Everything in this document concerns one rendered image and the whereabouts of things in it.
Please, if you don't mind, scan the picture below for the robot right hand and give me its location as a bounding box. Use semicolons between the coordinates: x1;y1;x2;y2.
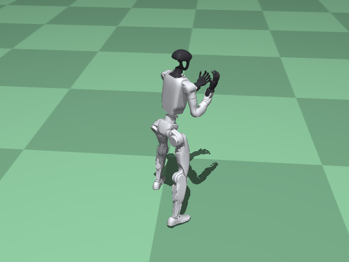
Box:
205;70;220;96

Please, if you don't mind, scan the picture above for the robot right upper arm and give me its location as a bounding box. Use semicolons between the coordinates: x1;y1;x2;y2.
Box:
182;81;198;117

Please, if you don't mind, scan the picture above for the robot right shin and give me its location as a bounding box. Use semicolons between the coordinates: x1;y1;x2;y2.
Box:
172;174;188;219

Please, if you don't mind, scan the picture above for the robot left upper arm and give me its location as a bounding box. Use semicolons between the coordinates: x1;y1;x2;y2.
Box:
161;70;170;80

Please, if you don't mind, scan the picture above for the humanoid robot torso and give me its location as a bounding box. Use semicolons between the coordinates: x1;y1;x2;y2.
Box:
157;69;190;138

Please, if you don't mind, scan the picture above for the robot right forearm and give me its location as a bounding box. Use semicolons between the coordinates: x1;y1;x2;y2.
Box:
196;91;213;117

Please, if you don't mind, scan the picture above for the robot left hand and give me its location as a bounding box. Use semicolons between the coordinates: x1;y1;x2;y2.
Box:
194;70;210;91

